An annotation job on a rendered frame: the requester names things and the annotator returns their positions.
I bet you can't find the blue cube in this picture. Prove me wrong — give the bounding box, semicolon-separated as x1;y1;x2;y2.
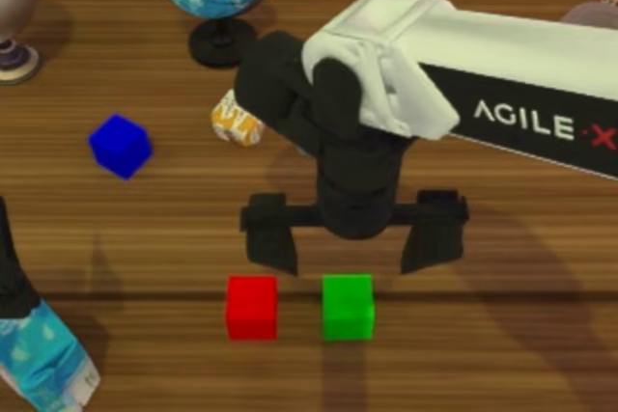
87;113;154;181

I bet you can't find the orange patterned can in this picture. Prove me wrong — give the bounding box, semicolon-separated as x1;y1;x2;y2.
210;89;266;149

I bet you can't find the grey and red object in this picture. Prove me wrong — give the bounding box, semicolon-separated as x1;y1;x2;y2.
559;0;618;30

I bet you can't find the globe on black stand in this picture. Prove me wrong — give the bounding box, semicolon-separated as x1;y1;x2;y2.
154;0;267;69

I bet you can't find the red cube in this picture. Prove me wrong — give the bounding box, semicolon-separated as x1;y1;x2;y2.
225;275;280;342

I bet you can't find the green cube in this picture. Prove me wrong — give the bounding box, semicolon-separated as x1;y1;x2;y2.
321;273;377;342

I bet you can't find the blue and white bag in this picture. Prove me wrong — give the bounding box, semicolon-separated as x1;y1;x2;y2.
0;297;101;412

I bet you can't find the black object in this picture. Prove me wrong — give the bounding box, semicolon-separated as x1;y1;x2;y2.
0;196;42;321

